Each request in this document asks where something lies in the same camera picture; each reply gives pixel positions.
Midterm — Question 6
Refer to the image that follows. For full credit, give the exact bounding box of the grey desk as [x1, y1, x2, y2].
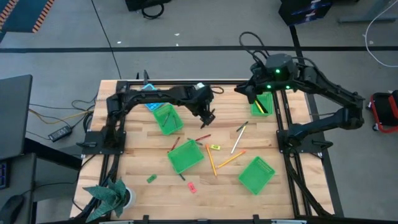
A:
[0, 152, 37, 224]

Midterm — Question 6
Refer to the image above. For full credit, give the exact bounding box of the black box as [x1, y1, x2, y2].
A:
[124, 0, 172, 12]

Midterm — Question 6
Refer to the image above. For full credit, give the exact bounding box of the yellow pencil orange eraser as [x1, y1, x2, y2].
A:
[205, 143, 218, 178]
[215, 149, 248, 170]

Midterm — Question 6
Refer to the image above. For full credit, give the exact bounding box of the white pencil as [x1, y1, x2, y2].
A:
[229, 124, 247, 156]

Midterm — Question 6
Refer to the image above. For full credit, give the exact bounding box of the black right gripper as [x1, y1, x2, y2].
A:
[233, 78, 277, 106]

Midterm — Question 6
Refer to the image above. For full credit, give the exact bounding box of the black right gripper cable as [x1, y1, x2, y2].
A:
[238, 30, 271, 63]

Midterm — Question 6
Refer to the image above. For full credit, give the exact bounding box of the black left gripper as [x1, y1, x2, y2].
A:
[185, 84, 216, 129]

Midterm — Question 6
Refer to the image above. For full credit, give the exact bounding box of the red and black cart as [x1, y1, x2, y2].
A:
[365, 89, 398, 135]

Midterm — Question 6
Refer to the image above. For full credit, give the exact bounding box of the green plant with white pot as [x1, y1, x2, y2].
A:
[82, 177, 137, 223]

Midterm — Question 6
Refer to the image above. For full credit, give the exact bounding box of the black table edge rail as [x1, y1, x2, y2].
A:
[116, 79, 280, 87]

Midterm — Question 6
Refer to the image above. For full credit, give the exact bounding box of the green plastic bin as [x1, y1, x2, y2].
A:
[152, 103, 185, 136]
[250, 88, 274, 117]
[238, 155, 277, 196]
[167, 139, 206, 175]

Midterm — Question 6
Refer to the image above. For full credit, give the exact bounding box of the grey table leg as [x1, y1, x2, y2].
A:
[337, 0, 398, 25]

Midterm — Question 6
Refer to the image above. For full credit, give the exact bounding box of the black power adapter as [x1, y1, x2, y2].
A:
[48, 126, 73, 142]

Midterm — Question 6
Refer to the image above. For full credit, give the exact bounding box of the dark grey desk panel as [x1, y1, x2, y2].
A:
[0, 73, 34, 160]

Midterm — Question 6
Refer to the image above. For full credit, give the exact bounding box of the yellow floor cable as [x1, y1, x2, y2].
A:
[28, 107, 95, 125]

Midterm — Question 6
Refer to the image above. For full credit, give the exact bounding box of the black aluminium side frame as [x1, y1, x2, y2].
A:
[272, 83, 332, 218]
[73, 81, 129, 220]

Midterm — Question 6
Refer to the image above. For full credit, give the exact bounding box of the white floor cable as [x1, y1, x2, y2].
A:
[363, 0, 398, 68]

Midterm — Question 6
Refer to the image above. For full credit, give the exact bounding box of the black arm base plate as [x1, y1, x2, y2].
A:
[275, 128, 334, 154]
[81, 129, 127, 156]

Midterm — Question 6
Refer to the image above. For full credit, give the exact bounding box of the dark green pen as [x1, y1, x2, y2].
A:
[235, 120, 249, 133]

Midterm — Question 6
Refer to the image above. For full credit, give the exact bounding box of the dark blue box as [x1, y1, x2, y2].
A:
[277, 0, 334, 27]

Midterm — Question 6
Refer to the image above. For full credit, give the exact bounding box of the black computer mouse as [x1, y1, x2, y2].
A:
[0, 194, 25, 224]

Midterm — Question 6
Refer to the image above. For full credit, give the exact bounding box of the black desk beam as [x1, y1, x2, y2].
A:
[24, 138, 83, 170]

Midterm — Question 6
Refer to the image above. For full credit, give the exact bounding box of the black floor cable loop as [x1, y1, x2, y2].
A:
[141, 2, 165, 20]

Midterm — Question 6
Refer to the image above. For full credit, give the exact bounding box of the blue floor mat striped border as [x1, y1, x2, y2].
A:
[0, 0, 56, 34]

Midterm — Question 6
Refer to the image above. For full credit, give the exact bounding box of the blue calculator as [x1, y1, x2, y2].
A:
[141, 83, 165, 112]

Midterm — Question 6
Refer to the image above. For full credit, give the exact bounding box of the thin black floor cable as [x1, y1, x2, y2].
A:
[90, 0, 122, 80]

